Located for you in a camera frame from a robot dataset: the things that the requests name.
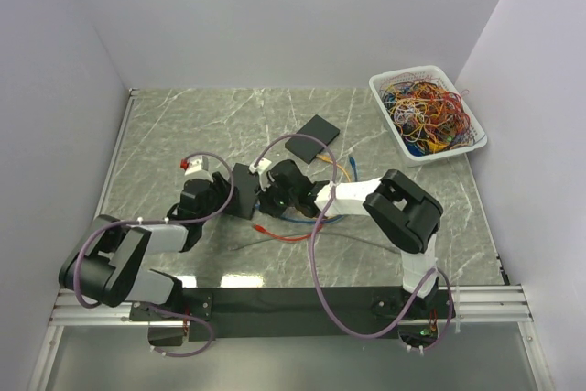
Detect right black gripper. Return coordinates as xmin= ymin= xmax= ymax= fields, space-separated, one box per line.
xmin=253 ymin=175 xmax=298 ymax=218

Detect black network switch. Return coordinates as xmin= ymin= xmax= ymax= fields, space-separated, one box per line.
xmin=223 ymin=163 xmax=260 ymax=220
xmin=285 ymin=114 xmax=340 ymax=164

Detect orange ethernet cable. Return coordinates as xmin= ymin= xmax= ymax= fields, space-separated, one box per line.
xmin=292 ymin=155 xmax=356 ymax=216

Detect blue ethernet cable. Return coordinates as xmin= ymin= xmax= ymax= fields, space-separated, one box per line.
xmin=277 ymin=156 xmax=361 ymax=224

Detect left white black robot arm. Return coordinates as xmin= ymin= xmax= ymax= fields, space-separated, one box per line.
xmin=59 ymin=172 xmax=237 ymax=320

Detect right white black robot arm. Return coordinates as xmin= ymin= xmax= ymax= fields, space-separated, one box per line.
xmin=249 ymin=159 xmax=443 ymax=317

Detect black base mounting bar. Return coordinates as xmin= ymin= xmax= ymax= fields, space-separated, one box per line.
xmin=130 ymin=287 xmax=452 ymax=342

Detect white plastic basket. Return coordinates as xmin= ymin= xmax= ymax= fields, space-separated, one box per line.
xmin=369 ymin=65 xmax=488 ymax=167

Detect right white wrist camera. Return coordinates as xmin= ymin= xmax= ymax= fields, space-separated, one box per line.
xmin=248 ymin=158 xmax=272 ymax=191

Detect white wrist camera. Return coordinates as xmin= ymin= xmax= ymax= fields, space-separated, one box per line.
xmin=248 ymin=158 xmax=272 ymax=191
xmin=179 ymin=155 xmax=212 ymax=181

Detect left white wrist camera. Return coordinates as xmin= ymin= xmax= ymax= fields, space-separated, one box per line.
xmin=179 ymin=155 xmax=212 ymax=181

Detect red ethernet cable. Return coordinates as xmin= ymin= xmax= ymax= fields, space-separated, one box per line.
xmin=252 ymin=216 xmax=329 ymax=243

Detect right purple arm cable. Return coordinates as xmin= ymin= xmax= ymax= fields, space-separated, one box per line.
xmin=255 ymin=133 xmax=441 ymax=340

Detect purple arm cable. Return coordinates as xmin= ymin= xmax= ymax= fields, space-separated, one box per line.
xmin=255 ymin=133 xmax=441 ymax=340
xmin=72 ymin=152 xmax=235 ymax=309

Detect grey ethernet cable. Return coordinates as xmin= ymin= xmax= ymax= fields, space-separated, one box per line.
xmin=229 ymin=234 xmax=399 ymax=255

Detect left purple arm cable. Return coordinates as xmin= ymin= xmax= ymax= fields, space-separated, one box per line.
xmin=72 ymin=152 xmax=235 ymax=309

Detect tangled colourful wires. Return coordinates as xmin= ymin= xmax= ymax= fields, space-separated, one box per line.
xmin=380 ymin=77 xmax=474 ymax=154

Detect aluminium rail frame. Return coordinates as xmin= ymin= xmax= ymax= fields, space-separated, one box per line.
xmin=49 ymin=87 xmax=535 ymax=326

